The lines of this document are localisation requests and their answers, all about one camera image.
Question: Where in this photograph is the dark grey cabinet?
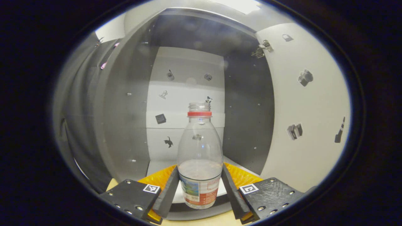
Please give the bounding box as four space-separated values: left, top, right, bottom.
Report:
93 8 277 221

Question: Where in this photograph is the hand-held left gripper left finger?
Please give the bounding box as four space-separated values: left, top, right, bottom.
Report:
100 165 180 225

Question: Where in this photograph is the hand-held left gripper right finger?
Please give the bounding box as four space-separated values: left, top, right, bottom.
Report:
221 163 305 225

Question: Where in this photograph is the clear plastic bottle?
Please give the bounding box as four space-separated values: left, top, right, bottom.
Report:
177 102 224 210

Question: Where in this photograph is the grey cabinet door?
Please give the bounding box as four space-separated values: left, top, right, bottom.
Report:
254 23 351 192

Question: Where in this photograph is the metal door hinge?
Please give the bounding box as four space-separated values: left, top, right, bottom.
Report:
251 39 273 59

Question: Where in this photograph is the black backdrop cloth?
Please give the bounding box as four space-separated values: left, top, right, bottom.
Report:
53 31 121 193

